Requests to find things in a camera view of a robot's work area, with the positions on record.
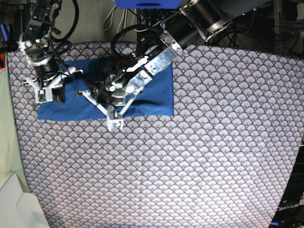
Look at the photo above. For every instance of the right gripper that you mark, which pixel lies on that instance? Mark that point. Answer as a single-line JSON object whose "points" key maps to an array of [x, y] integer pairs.
{"points": [[44, 59]]}

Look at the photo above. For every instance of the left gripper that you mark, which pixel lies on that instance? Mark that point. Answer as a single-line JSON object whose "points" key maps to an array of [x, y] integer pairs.
{"points": [[121, 80]]}

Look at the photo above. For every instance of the blue long-sleeve T-shirt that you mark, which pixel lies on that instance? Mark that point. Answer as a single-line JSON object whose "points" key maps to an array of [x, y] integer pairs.
{"points": [[157, 97]]}

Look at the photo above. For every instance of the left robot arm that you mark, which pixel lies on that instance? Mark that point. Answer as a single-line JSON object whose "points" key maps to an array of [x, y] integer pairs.
{"points": [[196, 21]]}

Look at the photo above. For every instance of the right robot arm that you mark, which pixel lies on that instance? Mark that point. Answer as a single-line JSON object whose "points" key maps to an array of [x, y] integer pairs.
{"points": [[41, 27]]}

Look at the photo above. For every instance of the white plastic bin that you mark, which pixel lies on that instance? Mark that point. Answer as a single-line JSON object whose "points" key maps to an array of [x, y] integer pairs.
{"points": [[19, 209]]}

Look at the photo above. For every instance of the fan-patterned table cloth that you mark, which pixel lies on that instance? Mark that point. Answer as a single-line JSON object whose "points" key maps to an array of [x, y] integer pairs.
{"points": [[221, 160]]}

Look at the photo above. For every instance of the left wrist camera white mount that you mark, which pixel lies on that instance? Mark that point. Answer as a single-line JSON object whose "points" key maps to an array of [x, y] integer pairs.
{"points": [[113, 104]]}

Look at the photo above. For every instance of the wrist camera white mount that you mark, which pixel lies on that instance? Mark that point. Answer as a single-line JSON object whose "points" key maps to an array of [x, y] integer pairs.
{"points": [[113, 104], [43, 88]]}

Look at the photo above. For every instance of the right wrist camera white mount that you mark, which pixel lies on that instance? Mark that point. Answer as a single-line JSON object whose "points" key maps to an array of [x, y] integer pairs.
{"points": [[43, 88]]}

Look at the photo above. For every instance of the blue handled clamp left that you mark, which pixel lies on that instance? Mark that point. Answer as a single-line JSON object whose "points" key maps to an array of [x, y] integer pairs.
{"points": [[9, 38]]}

